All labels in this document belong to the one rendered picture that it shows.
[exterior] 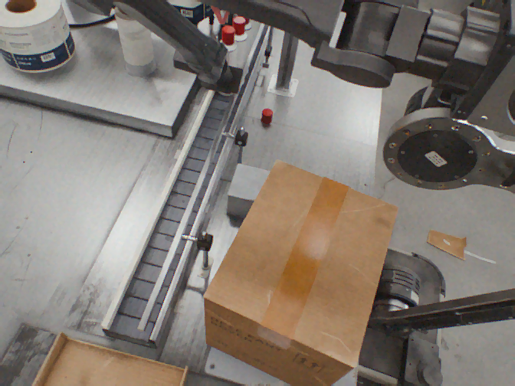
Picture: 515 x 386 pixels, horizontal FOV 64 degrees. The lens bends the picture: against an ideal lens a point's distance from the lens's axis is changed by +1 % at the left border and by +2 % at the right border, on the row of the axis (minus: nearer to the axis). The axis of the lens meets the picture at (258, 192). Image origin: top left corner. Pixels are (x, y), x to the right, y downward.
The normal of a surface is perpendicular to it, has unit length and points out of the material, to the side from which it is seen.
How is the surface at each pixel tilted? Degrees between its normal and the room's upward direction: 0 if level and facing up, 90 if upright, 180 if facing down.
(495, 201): 0
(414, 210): 0
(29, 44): 90
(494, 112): 90
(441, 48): 65
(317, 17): 39
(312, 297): 0
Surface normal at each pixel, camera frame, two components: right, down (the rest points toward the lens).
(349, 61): -0.53, -0.11
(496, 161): -0.32, 0.76
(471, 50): -0.21, 0.32
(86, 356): 0.09, -0.56
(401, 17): -0.12, 0.03
